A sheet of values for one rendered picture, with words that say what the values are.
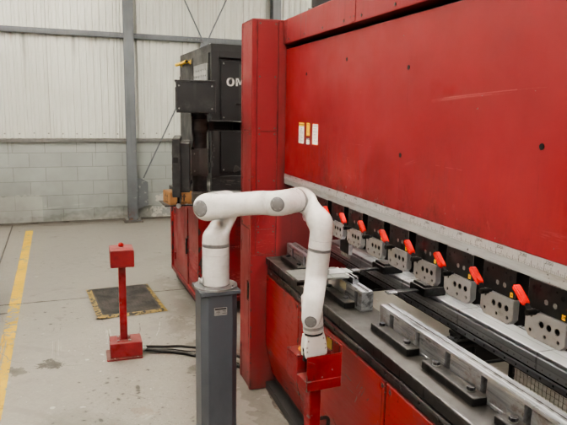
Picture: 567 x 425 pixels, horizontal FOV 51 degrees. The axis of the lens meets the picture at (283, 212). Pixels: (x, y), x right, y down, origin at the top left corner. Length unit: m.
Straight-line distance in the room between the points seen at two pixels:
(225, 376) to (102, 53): 7.50
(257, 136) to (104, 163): 6.29
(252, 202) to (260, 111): 1.25
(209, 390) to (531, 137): 1.74
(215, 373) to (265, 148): 1.47
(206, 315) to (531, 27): 1.69
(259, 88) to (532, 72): 2.10
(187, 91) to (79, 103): 6.05
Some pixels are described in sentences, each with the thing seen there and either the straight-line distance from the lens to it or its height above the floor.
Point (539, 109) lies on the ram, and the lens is 1.76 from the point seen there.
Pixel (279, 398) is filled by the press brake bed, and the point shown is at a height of 0.05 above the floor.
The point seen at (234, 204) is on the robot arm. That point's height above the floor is 1.39.
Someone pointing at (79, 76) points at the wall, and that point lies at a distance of 9.65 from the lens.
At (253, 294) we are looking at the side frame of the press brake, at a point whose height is 0.64.
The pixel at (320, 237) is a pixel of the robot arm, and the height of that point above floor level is 1.30.
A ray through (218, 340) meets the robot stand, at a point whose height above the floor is 0.78.
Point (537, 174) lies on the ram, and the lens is 1.76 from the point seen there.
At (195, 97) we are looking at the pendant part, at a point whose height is 1.84.
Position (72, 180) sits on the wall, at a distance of 9.71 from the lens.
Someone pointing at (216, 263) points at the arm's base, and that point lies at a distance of 2.60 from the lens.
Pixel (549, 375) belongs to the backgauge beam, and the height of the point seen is 0.93.
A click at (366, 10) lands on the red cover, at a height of 2.20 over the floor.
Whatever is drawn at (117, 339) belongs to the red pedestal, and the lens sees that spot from 4.55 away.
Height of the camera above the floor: 1.78
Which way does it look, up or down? 10 degrees down
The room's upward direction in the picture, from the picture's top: 1 degrees clockwise
